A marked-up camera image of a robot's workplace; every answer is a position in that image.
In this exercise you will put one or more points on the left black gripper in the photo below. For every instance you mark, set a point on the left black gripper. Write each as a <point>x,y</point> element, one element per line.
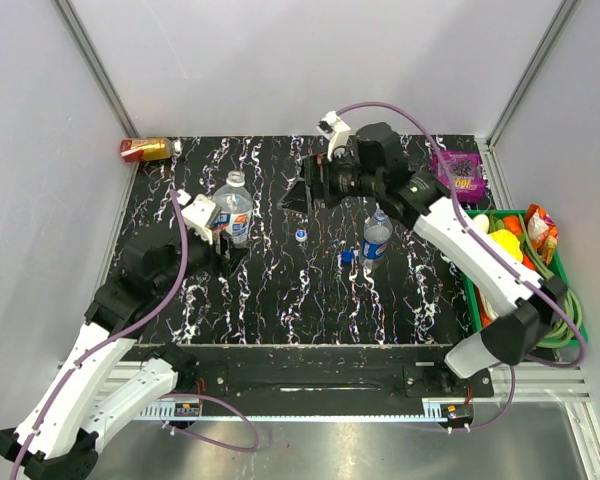
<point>229,256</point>

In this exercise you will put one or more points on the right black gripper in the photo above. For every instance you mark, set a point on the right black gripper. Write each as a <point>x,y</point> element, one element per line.
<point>317,172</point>

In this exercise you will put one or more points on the white water bottle cap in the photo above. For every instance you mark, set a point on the white water bottle cap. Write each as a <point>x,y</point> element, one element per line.
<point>301,235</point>

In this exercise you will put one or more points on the clear water bottle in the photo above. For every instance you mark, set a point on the clear water bottle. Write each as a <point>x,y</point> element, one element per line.
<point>236,208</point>

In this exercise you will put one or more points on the blue bottle cap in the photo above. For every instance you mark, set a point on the blue bottle cap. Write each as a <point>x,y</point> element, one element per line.
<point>347,256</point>

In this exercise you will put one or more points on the Pepsi plastic bottle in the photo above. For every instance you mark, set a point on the Pepsi plastic bottle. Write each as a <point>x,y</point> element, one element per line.
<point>377,232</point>

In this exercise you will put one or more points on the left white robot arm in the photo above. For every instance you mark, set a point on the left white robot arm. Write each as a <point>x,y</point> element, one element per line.
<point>68,429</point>

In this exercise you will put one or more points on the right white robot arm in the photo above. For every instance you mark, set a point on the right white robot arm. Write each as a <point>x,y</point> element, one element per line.
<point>371,163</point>

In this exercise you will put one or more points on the purple snack bag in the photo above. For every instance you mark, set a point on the purple snack bag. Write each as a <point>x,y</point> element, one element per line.
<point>464,169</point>

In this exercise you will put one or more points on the white toy egg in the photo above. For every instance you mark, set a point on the white toy egg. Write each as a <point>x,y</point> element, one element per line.
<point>482,222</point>

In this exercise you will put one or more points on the green plastic basket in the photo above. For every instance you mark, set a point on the green plastic basket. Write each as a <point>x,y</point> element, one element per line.
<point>529,301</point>

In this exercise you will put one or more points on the orange snack bag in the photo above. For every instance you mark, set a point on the orange snack bag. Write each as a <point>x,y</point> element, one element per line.
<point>542,232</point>

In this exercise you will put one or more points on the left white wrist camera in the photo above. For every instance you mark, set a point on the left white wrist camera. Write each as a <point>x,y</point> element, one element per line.
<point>198,213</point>

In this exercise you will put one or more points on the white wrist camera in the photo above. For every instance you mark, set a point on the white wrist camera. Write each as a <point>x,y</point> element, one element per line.
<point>198,213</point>
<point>336,131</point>

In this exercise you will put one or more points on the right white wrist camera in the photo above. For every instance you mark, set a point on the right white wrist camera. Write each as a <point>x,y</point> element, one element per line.
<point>336,131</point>

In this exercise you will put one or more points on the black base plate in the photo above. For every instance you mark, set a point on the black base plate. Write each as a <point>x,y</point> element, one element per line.
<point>415,371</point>

